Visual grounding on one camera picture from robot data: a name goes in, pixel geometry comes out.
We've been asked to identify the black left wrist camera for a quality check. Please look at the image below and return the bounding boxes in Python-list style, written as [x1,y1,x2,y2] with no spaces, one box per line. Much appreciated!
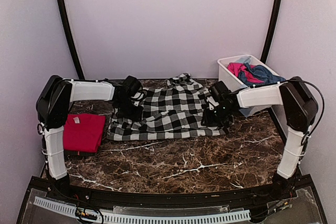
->
[122,76,142,97]

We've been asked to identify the black front rail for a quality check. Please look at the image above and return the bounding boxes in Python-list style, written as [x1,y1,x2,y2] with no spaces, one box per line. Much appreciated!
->
[42,180,289,209]

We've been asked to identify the pink garment in bin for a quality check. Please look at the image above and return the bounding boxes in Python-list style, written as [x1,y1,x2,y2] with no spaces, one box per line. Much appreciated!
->
[227,62,263,83]

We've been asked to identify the left black frame post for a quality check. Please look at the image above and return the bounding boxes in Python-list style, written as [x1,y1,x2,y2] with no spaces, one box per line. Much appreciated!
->
[57,0,85,80]

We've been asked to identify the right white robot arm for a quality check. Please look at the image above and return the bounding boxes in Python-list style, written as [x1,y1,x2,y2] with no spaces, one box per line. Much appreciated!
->
[201,77,324,179]

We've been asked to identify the blue garment in bin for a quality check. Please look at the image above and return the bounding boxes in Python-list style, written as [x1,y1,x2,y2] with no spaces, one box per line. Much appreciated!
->
[238,63,286,86]

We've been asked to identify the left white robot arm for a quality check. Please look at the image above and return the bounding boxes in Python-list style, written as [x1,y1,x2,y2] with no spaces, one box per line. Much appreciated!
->
[36,75,143,180]

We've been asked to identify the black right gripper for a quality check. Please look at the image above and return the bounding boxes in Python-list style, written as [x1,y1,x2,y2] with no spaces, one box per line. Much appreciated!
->
[201,103,234,125]

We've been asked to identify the right black frame post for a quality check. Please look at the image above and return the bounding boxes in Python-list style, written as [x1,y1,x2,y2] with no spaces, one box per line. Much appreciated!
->
[260,0,281,63]

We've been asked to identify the black white plaid shirt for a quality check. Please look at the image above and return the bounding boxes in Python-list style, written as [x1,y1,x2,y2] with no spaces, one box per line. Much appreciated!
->
[107,73,228,141]

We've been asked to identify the folded red t-shirt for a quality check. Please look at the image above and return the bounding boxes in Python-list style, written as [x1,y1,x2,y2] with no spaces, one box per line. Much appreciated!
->
[63,113,106,153]

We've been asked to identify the white plastic laundry bin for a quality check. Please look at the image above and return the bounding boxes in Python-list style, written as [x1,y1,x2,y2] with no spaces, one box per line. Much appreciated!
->
[217,55,282,117]

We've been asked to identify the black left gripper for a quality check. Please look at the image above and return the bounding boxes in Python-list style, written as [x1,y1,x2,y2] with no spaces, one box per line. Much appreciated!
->
[115,97,143,121]

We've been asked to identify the black frame post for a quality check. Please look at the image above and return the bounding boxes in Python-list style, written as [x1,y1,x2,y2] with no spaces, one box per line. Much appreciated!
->
[57,0,85,80]
[260,0,281,63]

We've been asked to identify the white slotted cable duct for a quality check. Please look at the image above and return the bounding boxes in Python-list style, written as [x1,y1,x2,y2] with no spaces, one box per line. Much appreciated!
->
[34,196,251,223]

